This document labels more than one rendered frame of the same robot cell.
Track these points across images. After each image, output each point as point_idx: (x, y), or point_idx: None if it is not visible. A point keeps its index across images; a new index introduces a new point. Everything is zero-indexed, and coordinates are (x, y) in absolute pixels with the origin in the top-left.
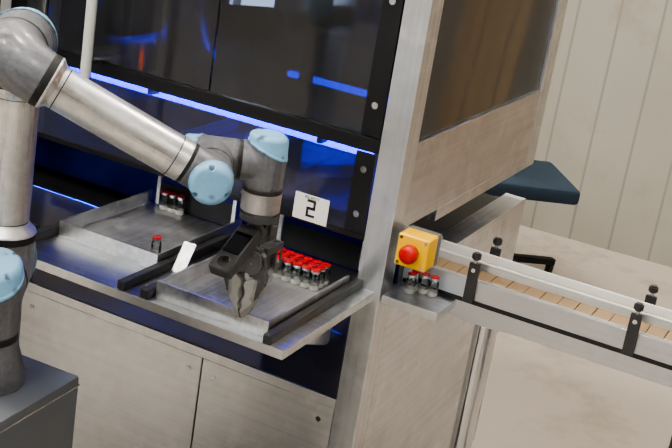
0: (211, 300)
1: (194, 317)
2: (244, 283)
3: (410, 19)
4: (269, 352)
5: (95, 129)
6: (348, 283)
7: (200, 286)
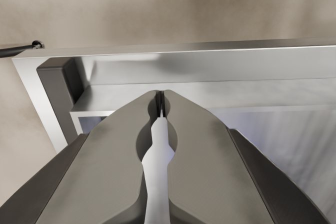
0: (278, 106)
1: (291, 50)
2: (139, 188)
3: None
4: (56, 50)
5: None
6: None
7: (327, 171)
